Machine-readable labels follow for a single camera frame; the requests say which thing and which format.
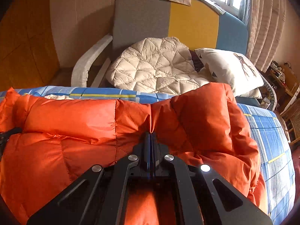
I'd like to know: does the wooden rattan chair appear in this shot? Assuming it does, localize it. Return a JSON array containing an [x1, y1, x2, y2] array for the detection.
[[280, 100, 300, 146]]

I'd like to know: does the grey yellow blue headboard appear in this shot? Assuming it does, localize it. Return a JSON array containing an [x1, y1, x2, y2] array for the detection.
[[111, 0, 248, 60]]

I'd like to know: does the blue plaid bed sheet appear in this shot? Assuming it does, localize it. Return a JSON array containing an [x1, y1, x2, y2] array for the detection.
[[0, 85, 296, 225]]

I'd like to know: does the white bed side rail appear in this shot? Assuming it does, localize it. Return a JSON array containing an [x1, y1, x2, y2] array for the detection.
[[71, 34, 113, 87]]

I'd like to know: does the beige quilted jacket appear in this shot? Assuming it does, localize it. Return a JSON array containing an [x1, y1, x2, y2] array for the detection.
[[106, 37, 209, 95]]

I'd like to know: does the wooden desk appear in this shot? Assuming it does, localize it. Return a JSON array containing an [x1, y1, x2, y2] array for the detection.
[[266, 60, 299, 113]]

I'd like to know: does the right pink curtain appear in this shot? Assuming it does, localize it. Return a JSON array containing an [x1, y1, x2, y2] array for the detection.
[[246, 0, 287, 72]]

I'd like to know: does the white printed pillow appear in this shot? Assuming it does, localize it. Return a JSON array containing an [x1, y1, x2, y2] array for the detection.
[[195, 48, 264, 97]]

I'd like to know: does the orange quilted down jacket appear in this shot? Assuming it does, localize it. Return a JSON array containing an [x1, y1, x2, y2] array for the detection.
[[0, 81, 269, 225]]

